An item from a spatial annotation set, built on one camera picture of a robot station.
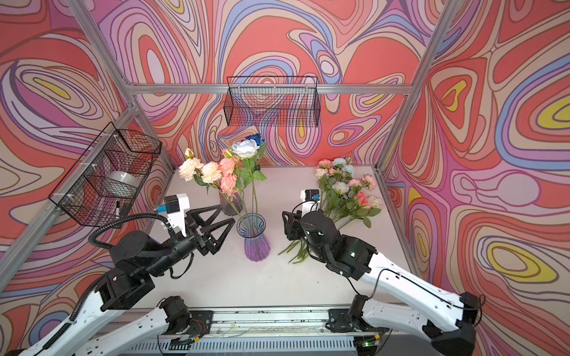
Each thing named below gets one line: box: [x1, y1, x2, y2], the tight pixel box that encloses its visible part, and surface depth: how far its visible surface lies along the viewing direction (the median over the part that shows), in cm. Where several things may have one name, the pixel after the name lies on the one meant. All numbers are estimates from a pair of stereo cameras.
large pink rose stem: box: [336, 191, 382, 231], surface depth 101 cm
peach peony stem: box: [178, 147, 251, 229], surface depth 66 cm
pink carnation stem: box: [218, 148, 251, 224], surface depth 68 cm
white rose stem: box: [231, 138, 268, 235], surface depth 69 cm
